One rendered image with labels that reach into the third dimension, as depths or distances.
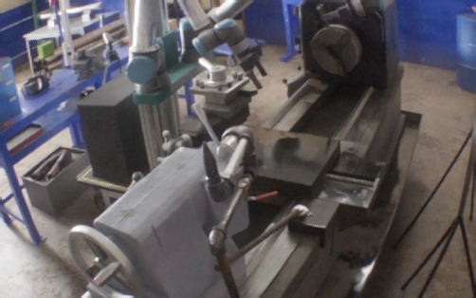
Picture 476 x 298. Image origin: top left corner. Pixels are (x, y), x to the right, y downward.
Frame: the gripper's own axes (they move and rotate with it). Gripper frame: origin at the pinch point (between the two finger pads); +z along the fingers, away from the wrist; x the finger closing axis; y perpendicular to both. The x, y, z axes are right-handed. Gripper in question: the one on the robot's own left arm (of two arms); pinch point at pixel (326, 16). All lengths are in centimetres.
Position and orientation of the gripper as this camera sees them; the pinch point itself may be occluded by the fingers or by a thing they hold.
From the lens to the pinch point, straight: 226.3
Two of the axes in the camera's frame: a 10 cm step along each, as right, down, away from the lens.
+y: 4.1, 8.7, 2.9
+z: -8.4, 2.3, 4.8
